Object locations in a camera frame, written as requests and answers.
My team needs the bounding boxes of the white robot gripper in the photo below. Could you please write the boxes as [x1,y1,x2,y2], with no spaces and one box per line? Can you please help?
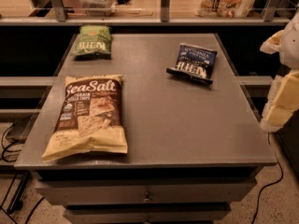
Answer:
[260,13,299,133]

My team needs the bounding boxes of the brown sea salt chip bag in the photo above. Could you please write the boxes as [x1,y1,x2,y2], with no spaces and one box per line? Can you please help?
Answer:
[42,75,128,161]

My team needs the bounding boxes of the blue kettle chip bag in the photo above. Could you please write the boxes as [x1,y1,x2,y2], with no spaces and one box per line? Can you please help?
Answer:
[166,43,217,85]

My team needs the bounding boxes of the colourful snack bag on shelf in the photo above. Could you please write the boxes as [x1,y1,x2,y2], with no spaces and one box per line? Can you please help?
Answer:
[195,0,255,18]

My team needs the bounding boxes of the green jalapeno chip bag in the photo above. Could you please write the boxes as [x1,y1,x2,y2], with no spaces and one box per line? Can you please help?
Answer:
[73,25,111,56]

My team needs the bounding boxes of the grey drawer cabinet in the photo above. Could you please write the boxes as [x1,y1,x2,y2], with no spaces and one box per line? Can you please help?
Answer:
[16,34,277,224]

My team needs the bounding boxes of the upper drawer knob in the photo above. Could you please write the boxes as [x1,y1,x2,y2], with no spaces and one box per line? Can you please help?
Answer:
[143,192,152,203]

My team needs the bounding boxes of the clear plastic container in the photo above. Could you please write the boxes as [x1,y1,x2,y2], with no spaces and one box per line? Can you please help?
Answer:
[80,0,116,17]

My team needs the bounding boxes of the grey metal shelf rack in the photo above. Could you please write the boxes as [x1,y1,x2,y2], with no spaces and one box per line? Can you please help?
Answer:
[0,0,298,26]

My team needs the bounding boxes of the black cable on right floor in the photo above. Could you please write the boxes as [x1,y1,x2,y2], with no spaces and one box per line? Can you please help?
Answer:
[250,133,285,224]

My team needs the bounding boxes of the black cables on left floor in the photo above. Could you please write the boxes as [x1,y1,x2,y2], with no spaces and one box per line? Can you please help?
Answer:
[0,115,45,224]

